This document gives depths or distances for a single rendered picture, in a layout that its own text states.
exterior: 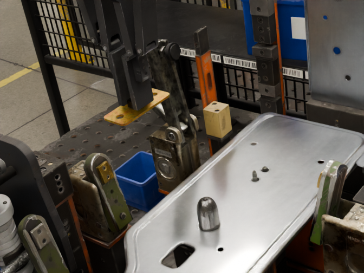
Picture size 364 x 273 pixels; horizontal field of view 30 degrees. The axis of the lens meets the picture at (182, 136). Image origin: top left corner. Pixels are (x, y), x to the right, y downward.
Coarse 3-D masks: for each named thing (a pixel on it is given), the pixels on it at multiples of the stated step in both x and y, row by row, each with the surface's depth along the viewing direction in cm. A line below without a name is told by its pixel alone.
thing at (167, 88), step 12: (156, 48) 107; (168, 48) 105; (156, 60) 107; (168, 60) 110; (156, 72) 109; (168, 72) 111; (156, 84) 110; (168, 84) 111; (180, 84) 112; (180, 96) 112; (168, 108) 111; (180, 108) 114; (168, 120) 113; (180, 132) 113; (192, 132) 115
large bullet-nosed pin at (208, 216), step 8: (200, 200) 99; (208, 200) 99; (200, 208) 99; (208, 208) 98; (216, 208) 99; (200, 216) 99; (208, 216) 99; (216, 216) 100; (200, 224) 100; (208, 224) 100; (216, 224) 100
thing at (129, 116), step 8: (152, 88) 86; (160, 96) 83; (168, 96) 84; (128, 104) 82; (152, 104) 82; (112, 112) 82; (120, 112) 82; (128, 112) 81; (136, 112) 81; (144, 112) 81; (112, 120) 80; (120, 120) 80; (128, 120) 79
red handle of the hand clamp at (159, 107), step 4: (160, 104) 115; (152, 108) 115; (156, 108) 115; (160, 108) 115; (156, 112) 115; (160, 112) 115; (160, 116) 115; (164, 116) 114; (180, 120) 114; (180, 124) 114; (184, 124) 114; (184, 128) 114; (184, 132) 114
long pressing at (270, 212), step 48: (240, 144) 119; (288, 144) 117; (336, 144) 114; (192, 192) 109; (240, 192) 107; (288, 192) 105; (144, 240) 101; (192, 240) 99; (240, 240) 97; (288, 240) 97
